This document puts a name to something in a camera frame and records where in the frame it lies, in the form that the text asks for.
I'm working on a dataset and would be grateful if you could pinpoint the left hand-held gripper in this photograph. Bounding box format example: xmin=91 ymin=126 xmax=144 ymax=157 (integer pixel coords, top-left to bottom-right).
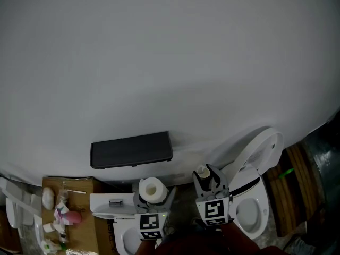
xmin=132 ymin=185 xmax=177 ymax=241

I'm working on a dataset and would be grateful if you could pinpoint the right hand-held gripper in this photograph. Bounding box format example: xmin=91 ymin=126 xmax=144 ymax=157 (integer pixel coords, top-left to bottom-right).
xmin=192 ymin=164 xmax=235 ymax=227

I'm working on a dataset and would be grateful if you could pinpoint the person's right forearm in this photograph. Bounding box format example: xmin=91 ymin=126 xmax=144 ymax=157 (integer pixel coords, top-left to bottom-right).
xmin=219 ymin=222 xmax=261 ymax=255

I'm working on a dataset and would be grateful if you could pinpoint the person's left forearm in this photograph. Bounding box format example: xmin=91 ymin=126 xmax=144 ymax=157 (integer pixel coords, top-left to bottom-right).
xmin=136 ymin=238 xmax=158 ymax=255

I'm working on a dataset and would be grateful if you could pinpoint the white toilet with flush tank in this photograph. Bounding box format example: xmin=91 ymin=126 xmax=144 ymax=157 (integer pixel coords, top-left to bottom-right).
xmin=89 ymin=192 xmax=167 ymax=255

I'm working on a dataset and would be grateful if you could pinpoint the white smart toilet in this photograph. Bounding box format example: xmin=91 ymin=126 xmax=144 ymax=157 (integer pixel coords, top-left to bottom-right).
xmin=219 ymin=126 xmax=285 ymax=240

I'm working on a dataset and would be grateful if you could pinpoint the black wall paper holder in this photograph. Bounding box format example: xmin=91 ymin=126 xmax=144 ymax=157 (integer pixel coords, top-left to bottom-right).
xmin=89 ymin=131 xmax=174 ymax=170

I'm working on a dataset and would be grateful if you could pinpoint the white toilet with slim lid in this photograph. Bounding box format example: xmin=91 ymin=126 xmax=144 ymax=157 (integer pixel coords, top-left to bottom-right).
xmin=0 ymin=176 xmax=45 ymax=246

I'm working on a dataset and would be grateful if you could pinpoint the person's red clothing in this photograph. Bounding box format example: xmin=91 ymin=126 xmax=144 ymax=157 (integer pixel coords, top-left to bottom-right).
xmin=156 ymin=229 xmax=291 ymax=255

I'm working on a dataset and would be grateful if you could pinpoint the brown cardboard box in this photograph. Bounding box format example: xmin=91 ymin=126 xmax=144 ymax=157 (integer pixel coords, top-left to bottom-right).
xmin=41 ymin=176 xmax=118 ymax=255

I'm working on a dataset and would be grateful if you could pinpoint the pink bottle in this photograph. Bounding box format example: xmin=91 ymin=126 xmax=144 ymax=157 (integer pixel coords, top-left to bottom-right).
xmin=65 ymin=210 xmax=82 ymax=226

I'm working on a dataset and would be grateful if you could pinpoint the wooden slatted step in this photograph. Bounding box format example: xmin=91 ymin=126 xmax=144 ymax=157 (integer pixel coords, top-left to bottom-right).
xmin=265 ymin=144 xmax=325 ymax=238

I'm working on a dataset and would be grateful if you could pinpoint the white oval wrapped package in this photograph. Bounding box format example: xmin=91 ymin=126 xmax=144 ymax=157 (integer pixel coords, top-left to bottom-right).
xmin=42 ymin=186 xmax=55 ymax=210

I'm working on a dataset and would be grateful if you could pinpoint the white bottle with green cap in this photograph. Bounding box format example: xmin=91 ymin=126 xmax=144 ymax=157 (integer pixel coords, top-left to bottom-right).
xmin=46 ymin=240 xmax=67 ymax=252

